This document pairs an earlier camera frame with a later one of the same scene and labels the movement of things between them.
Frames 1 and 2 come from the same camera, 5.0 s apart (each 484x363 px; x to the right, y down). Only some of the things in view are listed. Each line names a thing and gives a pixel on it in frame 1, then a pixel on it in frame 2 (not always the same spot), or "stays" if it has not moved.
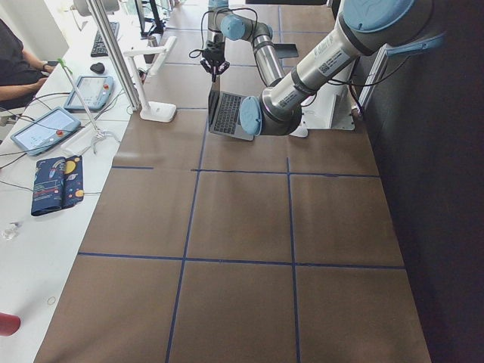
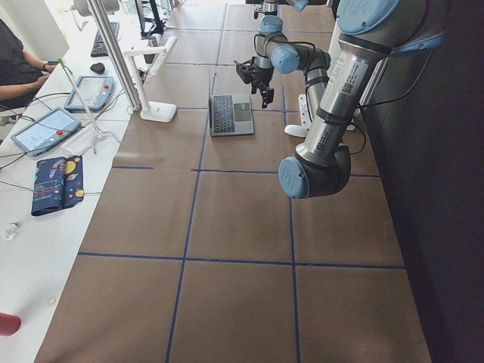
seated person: (20, 72) stays
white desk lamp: (153, 111) stays
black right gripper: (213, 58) -> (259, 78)
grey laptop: (224, 116) stays
